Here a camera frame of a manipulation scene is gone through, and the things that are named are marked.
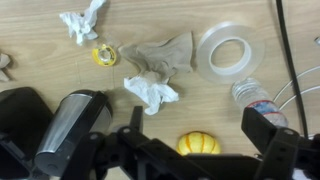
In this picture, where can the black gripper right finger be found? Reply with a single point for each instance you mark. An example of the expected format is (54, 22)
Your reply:
(283, 146)

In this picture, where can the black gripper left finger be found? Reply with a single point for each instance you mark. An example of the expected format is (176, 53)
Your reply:
(93, 153)

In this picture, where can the clear plastic water bottle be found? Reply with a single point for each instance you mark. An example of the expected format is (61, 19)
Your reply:
(253, 96)

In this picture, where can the crumpled white tissue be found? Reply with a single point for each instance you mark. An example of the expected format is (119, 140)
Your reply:
(150, 91)
(81, 23)

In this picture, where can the yellow toy pumpkin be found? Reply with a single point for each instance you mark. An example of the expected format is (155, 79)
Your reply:
(198, 143)

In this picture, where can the small yellow tape roll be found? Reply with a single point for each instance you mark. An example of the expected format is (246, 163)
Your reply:
(104, 55)

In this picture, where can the crumpled brown paper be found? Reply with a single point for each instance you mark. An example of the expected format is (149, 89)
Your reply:
(4, 66)
(160, 56)

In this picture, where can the large clear tape roll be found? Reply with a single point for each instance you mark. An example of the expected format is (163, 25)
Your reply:
(206, 56)

